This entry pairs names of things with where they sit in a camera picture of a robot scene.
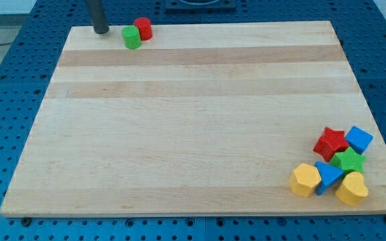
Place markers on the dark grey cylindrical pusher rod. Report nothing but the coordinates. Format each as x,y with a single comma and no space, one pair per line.
97,16

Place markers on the green cylinder block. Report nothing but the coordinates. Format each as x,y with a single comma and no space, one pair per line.
131,37

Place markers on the red cylinder block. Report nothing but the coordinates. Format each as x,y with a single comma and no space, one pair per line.
143,24

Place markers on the light wooden board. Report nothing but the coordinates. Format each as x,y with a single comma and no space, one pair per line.
201,120

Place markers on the red star block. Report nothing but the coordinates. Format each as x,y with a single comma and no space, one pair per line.
330,142

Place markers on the yellow hexagon block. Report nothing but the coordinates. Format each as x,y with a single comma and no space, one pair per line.
304,180

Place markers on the blue triangle block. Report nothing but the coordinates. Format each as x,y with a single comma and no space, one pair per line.
329,176

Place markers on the blue cube block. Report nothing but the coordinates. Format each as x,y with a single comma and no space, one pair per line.
358,139

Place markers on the green star block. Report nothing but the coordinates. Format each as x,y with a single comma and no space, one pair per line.
348,161

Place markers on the yellow heart block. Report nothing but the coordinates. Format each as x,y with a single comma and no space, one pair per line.
352,190

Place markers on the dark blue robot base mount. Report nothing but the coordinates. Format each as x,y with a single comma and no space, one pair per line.
178,6

